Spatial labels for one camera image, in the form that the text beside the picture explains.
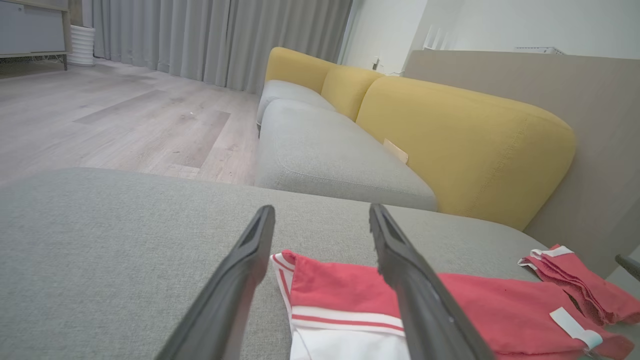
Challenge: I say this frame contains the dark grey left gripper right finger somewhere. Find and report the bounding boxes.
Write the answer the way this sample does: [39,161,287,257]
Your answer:
[369,203,496,360]

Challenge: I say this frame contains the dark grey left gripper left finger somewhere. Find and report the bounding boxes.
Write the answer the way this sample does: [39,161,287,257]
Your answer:
[155,205,276,360]

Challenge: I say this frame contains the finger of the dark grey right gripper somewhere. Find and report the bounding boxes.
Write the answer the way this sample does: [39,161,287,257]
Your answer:
[615,254,640,281]

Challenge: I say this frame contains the red shorts with white stripe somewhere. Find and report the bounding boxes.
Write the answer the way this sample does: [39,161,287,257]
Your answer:
[517,244,640,327]

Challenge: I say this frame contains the red basketball jersey number 23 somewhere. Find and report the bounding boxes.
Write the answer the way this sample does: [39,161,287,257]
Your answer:
[270,249,636,360]

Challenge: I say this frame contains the beige paper tag on sofa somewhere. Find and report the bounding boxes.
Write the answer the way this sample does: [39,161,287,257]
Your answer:
[382,138,410,165]

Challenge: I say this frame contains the beige partition panel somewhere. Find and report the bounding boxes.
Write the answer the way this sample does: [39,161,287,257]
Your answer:
[404,49,640,278]

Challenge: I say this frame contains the short grey sofa seat cushion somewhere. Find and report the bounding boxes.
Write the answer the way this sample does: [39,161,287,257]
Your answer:
[256,80,337,126]

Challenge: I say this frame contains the narrow yellow sofa backrest cushion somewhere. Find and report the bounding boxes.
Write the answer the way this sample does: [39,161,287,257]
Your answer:
[320,65,385,122]

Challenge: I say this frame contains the yellow sofa end cushion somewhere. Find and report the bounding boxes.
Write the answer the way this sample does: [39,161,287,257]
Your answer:
[264,46,333,96]

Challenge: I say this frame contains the white flat device on partition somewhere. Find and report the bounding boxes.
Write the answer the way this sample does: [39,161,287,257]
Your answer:
[514,46,566,56]

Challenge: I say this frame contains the grey pleated curtain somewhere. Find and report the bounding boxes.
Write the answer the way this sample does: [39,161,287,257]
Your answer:
[82,0,353,96]

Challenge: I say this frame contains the white slatted object behind partition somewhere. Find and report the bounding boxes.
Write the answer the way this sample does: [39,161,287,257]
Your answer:
[422,24,453,51]

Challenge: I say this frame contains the white ribbed bin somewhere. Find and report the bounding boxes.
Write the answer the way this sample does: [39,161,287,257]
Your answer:
[67,25,96,67]

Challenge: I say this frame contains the grey wooden cabinet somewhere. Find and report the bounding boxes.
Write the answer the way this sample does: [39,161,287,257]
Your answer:
[0,0,71,71]

